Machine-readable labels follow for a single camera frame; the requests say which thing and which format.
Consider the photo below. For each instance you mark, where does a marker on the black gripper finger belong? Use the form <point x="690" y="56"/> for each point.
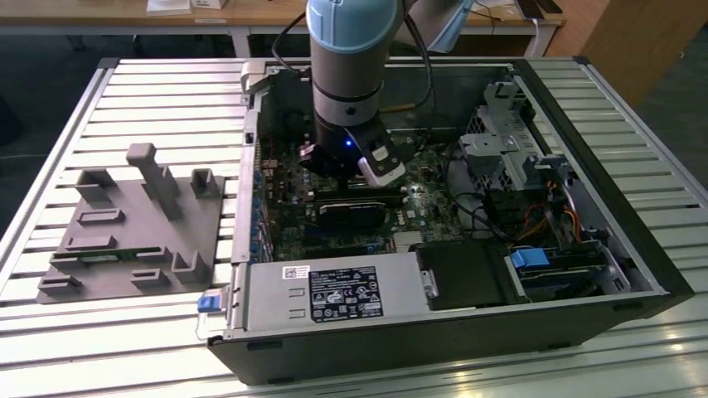
<point x="309" y="159"/>

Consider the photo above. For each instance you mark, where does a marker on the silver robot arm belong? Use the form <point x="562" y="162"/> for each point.
<point x="342" y="62"/>

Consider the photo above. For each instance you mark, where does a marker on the black drive bay cover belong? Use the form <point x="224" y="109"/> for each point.
<point x="464" y="273"/>

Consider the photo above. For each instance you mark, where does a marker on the black RAM stick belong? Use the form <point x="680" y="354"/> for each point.
<point x="376" y="195"/>

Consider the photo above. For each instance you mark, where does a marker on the black graphics card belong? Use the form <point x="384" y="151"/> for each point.
<point x="353" y="215"/>

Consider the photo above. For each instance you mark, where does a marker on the green motherboard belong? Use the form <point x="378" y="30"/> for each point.
<point x="425" y="207"/>

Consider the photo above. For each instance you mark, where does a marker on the small silver heatsink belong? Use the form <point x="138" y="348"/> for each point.
<point x="408" y="241"/>

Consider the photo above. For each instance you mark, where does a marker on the grey metal drive cage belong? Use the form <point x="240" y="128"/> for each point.
<point x="492" y="157"/>

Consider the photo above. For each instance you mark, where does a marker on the pale blue teach pendant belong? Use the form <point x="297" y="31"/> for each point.
<point x="448" y="33"/>

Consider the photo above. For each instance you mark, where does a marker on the grey power supply unit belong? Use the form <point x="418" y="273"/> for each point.
<point x="265" y="298"/>

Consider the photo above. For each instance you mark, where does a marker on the grey parts rack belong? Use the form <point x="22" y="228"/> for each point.
<point x="137" y="232"/>

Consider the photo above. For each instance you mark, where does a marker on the blue case latch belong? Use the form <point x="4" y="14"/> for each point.
<point x="209" y="302"/>

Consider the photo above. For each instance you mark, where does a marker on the small white box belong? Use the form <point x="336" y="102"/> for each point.
<point x="209" y="4"/>

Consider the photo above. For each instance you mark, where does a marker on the blue disk carrier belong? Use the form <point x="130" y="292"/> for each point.
<point x="528" y="258"/>

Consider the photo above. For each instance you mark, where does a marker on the black open PC case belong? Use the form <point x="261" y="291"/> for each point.
<point x="386" y="352"/>

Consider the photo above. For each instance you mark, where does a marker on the wooden desk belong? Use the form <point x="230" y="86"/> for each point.
<point x="110" y="18"/>

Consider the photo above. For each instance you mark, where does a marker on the wooden cabinet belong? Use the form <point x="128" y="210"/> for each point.
<point x="636" y="41"/>

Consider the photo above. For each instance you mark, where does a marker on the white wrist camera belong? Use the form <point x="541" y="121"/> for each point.
<point x="384" y="168"/>

